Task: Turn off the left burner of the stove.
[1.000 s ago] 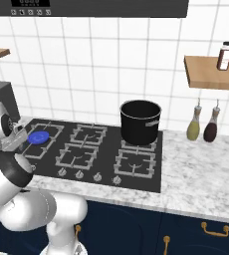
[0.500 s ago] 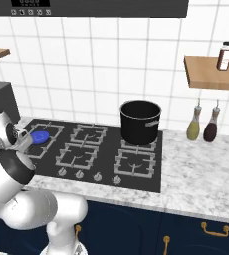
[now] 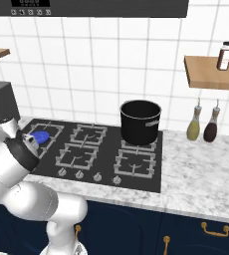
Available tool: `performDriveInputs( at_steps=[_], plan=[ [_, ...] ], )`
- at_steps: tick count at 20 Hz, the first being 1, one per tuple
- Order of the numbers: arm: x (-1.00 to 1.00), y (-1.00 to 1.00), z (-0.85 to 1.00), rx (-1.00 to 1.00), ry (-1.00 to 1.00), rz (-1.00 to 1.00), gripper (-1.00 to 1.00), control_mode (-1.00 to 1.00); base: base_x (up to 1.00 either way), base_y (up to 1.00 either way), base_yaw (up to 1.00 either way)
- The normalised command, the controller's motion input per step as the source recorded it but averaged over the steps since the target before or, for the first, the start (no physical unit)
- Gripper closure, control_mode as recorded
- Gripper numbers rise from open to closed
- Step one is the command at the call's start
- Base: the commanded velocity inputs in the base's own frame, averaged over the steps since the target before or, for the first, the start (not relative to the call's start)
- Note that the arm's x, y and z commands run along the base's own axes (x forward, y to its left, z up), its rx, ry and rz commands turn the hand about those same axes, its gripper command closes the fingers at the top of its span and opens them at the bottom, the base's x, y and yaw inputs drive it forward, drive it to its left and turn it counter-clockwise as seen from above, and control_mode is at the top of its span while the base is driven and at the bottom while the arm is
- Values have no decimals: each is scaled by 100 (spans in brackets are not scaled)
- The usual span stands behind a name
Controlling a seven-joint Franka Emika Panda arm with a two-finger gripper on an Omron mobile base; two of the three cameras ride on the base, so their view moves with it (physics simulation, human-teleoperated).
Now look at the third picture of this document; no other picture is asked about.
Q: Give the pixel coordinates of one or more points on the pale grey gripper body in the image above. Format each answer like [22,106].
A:
[30,141]

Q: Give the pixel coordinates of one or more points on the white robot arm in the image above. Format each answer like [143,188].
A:
[27,201]

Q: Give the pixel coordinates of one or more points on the blue burner flame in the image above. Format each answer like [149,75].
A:
[42,136]

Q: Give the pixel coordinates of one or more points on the grey hob knob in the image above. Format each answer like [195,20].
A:
[116,180]
[62,171]
[79,174]
[97,176]

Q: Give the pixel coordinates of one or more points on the black countertop appliance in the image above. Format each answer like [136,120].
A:
[0,99]

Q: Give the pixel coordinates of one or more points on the black gas hob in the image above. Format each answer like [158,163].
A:
[106,159]

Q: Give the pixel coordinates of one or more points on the navy cupboard door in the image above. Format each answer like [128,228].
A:
[123,229]
[10,229]
[199,249]

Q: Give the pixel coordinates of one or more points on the black cooking pot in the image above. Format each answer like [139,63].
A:
[140,127]

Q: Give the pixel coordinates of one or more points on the dark extractor hood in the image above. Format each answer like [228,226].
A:
[119,8]

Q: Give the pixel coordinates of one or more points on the yellow oil bottle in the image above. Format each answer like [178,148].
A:
[193,128]

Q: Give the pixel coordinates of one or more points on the dark red vinegar bottle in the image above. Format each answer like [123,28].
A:
[210,131]

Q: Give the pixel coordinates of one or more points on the navy drawer front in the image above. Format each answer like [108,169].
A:
[192,225]

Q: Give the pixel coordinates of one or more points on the brown spice jar black lid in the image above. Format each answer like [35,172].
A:
[225,58]

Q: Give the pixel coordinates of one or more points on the large wooden wall shelf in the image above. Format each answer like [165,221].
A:
[209,74]

